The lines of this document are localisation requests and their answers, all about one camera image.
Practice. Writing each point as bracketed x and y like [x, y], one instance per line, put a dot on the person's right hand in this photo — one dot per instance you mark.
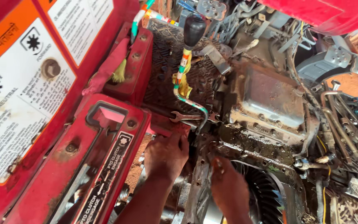
[228, 186]

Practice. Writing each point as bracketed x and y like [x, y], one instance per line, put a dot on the person's left hand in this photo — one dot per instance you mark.
[165, 157]

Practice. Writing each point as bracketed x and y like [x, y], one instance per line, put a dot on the person's right fingers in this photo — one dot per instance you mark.
[218, 166]

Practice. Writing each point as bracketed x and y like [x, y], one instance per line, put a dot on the person's left fingers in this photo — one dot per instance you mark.
[172, 139]

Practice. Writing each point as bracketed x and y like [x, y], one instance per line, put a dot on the steel open-end wrench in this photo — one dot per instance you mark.
[183, 117]

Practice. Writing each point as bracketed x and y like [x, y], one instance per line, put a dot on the transmission housing casting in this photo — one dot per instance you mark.
[259, 155]

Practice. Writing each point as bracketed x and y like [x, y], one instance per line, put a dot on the yellow cloth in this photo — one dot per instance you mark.
[185, 88]

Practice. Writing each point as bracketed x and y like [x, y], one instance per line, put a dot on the black ribbed floor mat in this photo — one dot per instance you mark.
[163, 68]

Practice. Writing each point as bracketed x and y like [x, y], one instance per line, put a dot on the greasy transmission cover plate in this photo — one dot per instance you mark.
[269, 102]

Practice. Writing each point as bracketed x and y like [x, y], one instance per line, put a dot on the yellow tassel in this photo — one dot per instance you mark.
[120, 72]

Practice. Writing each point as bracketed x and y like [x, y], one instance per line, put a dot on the red lever console panel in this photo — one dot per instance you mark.
[82, 155]

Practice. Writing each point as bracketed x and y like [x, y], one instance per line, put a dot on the pink cloth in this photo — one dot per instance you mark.
[107, 68]

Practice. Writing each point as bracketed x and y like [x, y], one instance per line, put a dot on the taped gear lever black knob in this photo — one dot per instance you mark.
[194, 29]

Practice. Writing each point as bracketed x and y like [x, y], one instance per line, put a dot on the taped thin lever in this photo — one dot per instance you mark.
[137, 20]

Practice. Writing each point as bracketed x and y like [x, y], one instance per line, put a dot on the bent steel linkage rods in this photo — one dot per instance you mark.
[337, 124]

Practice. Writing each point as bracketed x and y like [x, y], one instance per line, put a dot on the red tractor fender with labels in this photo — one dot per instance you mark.
[26, 93]

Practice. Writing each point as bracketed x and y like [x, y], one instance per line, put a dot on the red tractor hood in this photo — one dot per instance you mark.
[318, 14]

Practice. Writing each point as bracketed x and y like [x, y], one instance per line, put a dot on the red bolted side bracket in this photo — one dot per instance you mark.
[135, 62]

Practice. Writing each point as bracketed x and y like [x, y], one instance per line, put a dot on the grey metal bracket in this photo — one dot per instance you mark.
[214, 59]

